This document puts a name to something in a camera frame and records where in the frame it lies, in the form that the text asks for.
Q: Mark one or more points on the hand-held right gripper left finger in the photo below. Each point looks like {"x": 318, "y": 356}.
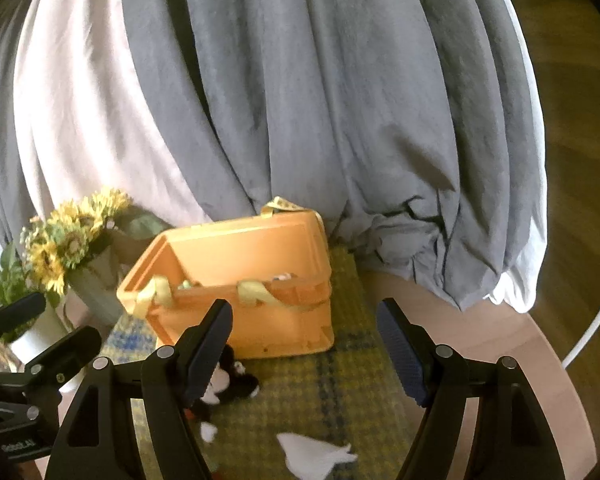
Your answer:
{"x": 210, "y": 355}

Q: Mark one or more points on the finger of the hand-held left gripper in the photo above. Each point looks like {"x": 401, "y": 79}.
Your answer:
{"x": 67, "y": 352}
{"x": 17, "y": 312}

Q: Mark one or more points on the green leafy plant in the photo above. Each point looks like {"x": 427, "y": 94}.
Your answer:
{"x": 5, "y": 280}

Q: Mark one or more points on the orange plastic crate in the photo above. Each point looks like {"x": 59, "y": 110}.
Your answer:
{"x": 280, "y": 325}

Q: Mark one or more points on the mouse plush toy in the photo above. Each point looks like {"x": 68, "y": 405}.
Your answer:
{"x": 235, "y": 385}

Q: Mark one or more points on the pale pink curtain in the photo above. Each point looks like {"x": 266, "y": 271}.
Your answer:
{"x": 80, "y": 110}

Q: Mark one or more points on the white paper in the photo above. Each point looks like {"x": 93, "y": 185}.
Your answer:
{"x": 312, "y": 455}

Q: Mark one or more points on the white curved rod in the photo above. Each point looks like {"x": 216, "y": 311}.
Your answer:
{"x": 595, "y": 330}

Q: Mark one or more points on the yellow blue plaid table runner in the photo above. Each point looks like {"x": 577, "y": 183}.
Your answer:
{"x": 305, "y": 390}

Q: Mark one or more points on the white curtain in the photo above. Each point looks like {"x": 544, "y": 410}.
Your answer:
{"x": 525, "y": 280}

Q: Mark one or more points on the sunflower bouquet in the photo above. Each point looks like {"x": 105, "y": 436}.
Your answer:
{"x": 65, "y": 245}

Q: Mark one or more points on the grey green vase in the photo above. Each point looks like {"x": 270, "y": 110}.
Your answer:
{"x": 97, "y": 290}

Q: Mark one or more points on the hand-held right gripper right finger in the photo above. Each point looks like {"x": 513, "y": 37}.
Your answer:
{"x": 405, "y": 355}

